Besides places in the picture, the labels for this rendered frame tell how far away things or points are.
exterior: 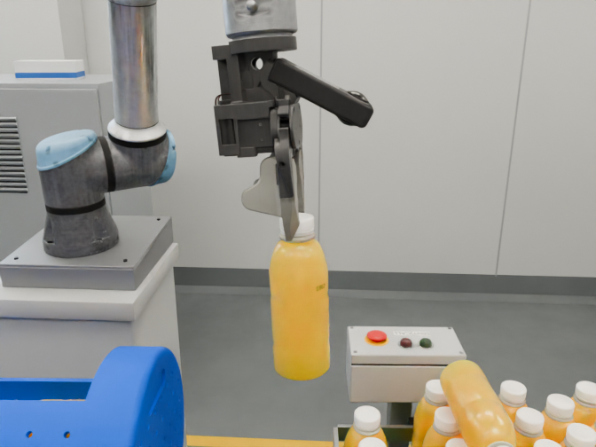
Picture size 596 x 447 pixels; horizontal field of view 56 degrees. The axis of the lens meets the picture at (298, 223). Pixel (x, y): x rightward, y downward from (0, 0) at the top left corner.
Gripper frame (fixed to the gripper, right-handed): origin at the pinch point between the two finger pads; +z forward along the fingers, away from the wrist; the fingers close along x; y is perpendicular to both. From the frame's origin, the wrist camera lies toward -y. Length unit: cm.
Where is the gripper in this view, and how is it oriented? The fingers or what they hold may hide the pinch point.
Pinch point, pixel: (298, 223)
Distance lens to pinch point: 62.7
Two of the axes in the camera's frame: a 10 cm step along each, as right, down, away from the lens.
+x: -1.4, 2.6, -9.5
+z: 0.8, 9.6, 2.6
